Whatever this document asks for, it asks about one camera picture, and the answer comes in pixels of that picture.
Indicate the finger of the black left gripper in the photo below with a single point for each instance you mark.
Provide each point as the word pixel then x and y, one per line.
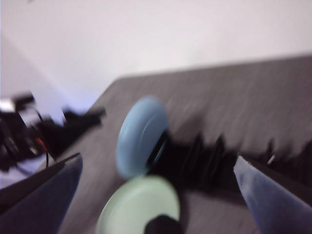
pixel 83 119

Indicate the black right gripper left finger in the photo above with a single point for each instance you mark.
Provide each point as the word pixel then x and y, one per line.
pixel 31 207

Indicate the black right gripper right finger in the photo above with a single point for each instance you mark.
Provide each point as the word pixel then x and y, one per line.
pixel 275 207

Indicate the blue plate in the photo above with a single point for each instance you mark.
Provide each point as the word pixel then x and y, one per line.
pixel 139 136

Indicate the pale green plate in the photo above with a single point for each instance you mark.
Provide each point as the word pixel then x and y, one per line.
pixel 136 202

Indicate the black plastic plate rack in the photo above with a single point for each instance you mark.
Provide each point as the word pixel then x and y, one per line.
pixel 207 165

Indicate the black rounded device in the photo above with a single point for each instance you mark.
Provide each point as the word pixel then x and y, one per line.
pixel 162 225

